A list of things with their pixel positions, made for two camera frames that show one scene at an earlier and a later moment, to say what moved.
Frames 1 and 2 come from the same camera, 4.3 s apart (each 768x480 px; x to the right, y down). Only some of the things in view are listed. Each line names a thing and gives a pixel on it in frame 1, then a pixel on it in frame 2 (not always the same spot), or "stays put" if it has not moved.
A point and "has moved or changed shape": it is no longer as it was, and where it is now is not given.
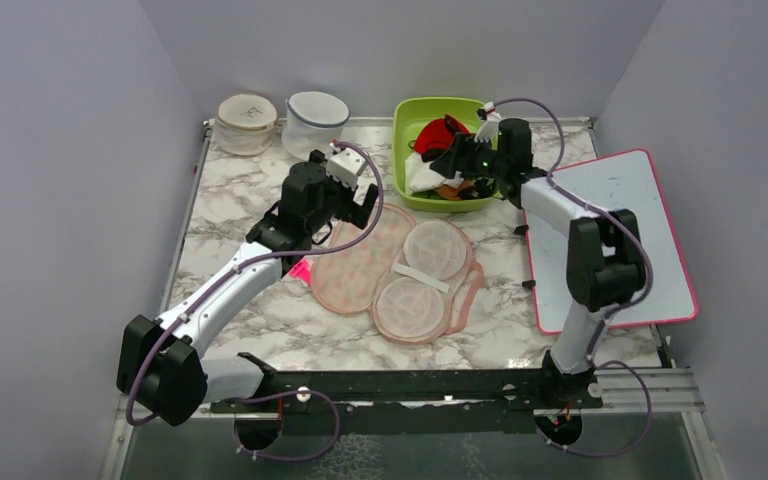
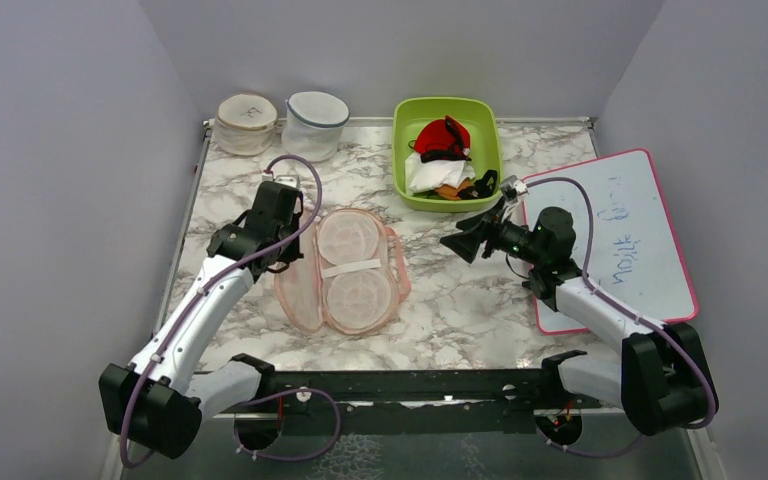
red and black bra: (435, 138) stays put
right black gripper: (458, 157) to (475, 231)
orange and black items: (478, 188) stays put
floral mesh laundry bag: (418, 278) has moved or changed shape
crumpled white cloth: (418, 177) stays put
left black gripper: (353, 211) to (295, 222)
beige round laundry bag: (245, 124) stays put
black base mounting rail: (405, 401) stays put
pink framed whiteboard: (624, 187) stays put
